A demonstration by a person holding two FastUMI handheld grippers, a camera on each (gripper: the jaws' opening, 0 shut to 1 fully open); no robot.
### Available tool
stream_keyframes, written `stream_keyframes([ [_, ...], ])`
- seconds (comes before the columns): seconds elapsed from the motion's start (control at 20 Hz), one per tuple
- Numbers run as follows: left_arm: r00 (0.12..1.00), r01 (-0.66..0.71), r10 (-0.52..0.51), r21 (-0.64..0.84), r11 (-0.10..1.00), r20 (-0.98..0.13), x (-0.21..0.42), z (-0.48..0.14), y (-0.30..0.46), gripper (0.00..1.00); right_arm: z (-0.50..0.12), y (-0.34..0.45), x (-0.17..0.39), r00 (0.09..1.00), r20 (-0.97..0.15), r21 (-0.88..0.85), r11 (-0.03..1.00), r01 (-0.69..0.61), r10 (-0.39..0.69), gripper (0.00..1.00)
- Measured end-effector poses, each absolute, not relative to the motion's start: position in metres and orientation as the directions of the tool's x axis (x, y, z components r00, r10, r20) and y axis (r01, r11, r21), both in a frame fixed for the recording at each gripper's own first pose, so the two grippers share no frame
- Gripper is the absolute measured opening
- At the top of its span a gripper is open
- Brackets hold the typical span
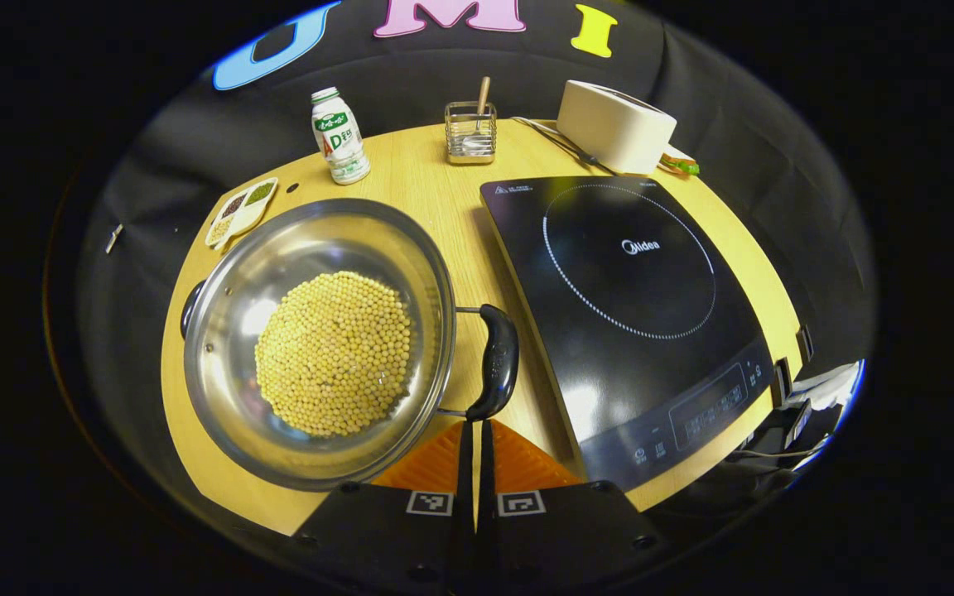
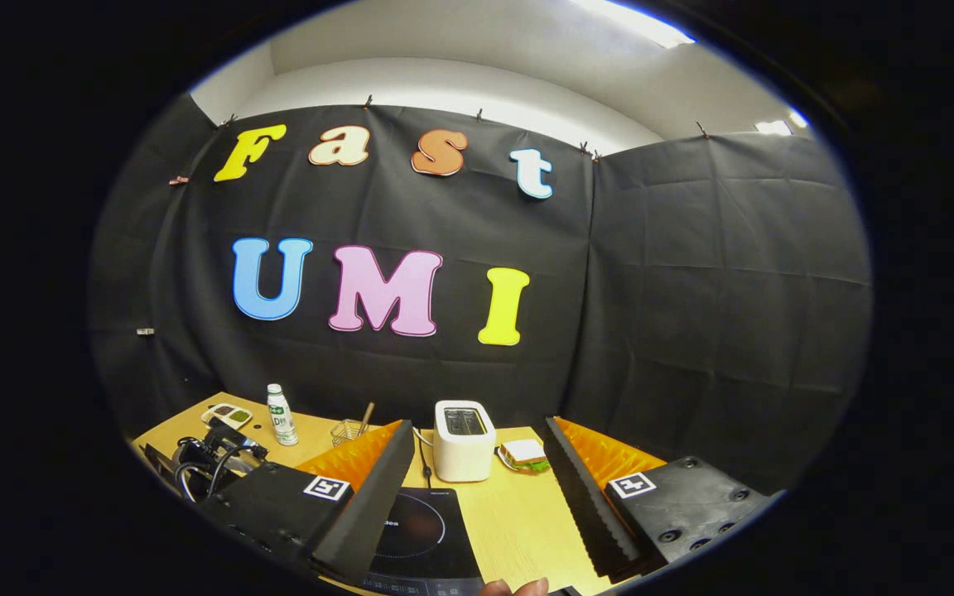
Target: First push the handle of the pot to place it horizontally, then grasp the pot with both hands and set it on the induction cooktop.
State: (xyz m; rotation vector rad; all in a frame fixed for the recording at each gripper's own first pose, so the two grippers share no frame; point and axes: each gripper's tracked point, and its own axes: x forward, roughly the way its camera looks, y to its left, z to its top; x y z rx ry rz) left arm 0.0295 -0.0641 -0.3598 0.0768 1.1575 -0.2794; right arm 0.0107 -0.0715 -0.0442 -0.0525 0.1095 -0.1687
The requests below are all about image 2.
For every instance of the white toaster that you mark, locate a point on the white toaster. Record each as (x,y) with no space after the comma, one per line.
(462,455)

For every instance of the long ceiling light panel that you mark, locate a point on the long ceiling light panel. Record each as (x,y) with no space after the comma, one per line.
(634,23)

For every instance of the toy sandwich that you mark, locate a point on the toy sandwich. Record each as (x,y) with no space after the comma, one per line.
(524,454)

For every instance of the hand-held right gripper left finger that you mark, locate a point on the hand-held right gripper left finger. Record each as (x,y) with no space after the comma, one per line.
(369,505)

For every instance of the wooden utensil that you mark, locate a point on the wooden utensil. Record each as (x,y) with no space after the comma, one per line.
(367,416)

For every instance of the black induction cooktop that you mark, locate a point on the black induction cooktop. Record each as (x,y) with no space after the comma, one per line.
(427,538)

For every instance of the small ceiling light panel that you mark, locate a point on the small ceiling light panel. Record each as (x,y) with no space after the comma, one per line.
(773,127)

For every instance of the white bottle green label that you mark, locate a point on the white bottle green label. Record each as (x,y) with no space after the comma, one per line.
(281,422)

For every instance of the row of small backdrop clips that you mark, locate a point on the row of small backdrop clips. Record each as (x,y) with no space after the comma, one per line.
(368,103)

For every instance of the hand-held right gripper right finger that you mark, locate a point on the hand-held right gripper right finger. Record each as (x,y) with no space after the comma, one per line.
(589,505)

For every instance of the black backdrop cloth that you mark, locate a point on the black backdrop cloth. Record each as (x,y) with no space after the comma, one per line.
(692,331)

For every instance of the white divided grain plate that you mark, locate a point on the white divided grain plate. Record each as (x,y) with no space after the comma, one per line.
(227,415)

